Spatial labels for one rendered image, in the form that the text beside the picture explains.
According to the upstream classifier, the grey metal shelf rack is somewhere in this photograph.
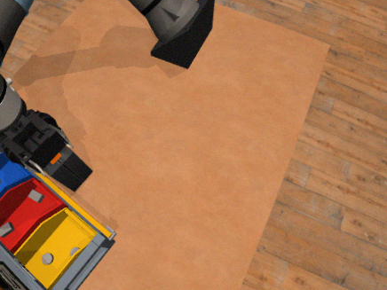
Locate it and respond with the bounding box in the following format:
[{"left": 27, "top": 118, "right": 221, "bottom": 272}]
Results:
[{"left": 0, "top": 169, "right": 117, "bottom": 290}]

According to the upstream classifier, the yellow open bin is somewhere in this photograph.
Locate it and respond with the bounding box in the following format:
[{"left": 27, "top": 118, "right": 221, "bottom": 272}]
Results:
[{"left": 14, "top": 208, "right": 97, "bottom": 290}]

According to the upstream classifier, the blue open bin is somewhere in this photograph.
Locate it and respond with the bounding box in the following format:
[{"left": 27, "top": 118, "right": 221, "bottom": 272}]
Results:
[{"left": 0, "top": 152, "right": 37, "bottom": 198}]

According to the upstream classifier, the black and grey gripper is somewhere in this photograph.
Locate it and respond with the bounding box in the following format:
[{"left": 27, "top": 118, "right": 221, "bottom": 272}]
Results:
[{"left": 0, "top": 98, "right": 74, "bottom": 177}]

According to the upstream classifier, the yellow bar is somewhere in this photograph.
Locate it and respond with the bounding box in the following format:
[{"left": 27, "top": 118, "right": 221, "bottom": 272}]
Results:
[{"left": 36, "top": 173, "right": 112, "bottom": 238}]

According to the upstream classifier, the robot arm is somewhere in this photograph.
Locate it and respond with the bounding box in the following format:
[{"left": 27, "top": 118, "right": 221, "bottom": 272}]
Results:
[{"left": 0, "top": 0, "right": 199, "bottom": 130}]

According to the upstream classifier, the red bin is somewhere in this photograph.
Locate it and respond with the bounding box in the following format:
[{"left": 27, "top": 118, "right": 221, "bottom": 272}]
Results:
[{"left": 0, "top": 177, "right": 68, "bottom": 254}]

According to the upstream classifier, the grey disc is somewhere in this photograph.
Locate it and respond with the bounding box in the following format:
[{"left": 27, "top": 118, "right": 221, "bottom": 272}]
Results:
[
  {"left": 70, "top": 247, "right": 80, "bottom": 257},
  {"left": 42, "top": 253, "right": 54, "bottom": 264}
]

